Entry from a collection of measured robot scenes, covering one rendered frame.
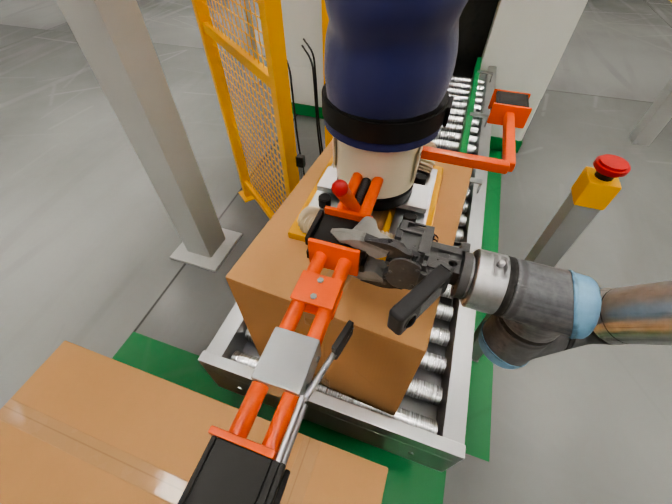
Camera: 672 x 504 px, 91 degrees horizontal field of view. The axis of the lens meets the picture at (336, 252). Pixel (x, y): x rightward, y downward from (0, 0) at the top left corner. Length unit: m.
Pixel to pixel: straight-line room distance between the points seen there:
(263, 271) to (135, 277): 1.50
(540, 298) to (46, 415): 1.17
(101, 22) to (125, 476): 1.27
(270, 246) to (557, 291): 0.51
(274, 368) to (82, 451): 0.77
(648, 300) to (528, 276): 0.16
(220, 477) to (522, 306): 0.41
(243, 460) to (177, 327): 1.48
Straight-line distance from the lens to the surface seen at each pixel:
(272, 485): 0.39
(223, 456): 0.40
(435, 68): 0.57
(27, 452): 1.21
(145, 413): 1.09
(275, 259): 0.69
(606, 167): 0.97
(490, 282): 0.50
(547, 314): 0.53
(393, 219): 0.74
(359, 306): 0.62
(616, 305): 0.64
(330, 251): 0.51
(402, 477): 1.51
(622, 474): 1.83
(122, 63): 1.46
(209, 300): 1.86
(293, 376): 0.41
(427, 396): 1.01
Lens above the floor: 1.48
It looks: 50 degrees down
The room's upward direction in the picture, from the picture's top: straight up
